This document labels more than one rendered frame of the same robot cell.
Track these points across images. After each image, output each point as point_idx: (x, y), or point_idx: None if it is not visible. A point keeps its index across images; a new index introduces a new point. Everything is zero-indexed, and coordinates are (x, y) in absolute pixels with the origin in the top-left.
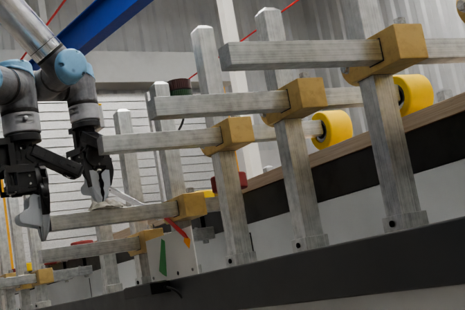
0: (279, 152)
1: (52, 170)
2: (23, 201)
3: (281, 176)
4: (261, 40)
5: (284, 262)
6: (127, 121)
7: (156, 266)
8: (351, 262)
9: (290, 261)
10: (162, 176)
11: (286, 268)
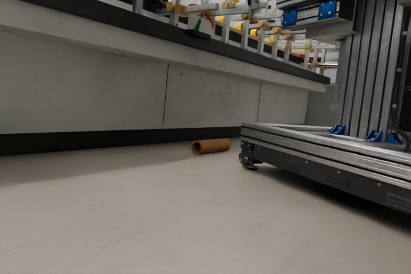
0: (246, 25)
1: None
2: None
3: None
4: None
5: (246, 51)
6: None
7: (192, 25)
8: (258, 57)
9: (247, 51)
10: None
11: (246, 52)
